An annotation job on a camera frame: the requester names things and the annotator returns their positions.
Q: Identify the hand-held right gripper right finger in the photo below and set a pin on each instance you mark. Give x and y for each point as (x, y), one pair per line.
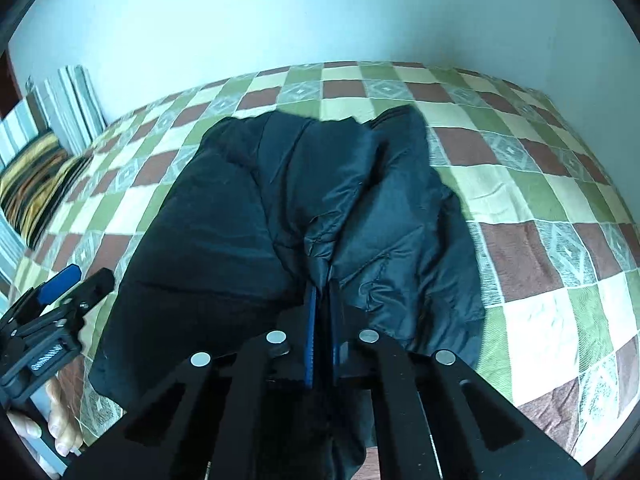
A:
(333, 332)

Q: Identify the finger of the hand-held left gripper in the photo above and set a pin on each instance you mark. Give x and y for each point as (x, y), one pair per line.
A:
(92, 287)
(60, 281)

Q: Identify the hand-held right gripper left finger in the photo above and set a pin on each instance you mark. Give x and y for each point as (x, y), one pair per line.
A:
(310, 345)

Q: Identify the black puffer jacket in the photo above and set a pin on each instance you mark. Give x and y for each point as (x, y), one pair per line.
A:
(240, 240)

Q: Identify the person's left hand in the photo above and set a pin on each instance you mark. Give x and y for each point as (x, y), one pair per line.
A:
(62, 425)

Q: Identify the yellow black striped pillow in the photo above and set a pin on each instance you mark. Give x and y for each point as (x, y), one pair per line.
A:
(32, 180)

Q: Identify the checkered patchwork bedspread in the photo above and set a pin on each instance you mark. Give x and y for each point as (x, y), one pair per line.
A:
(525, 200)

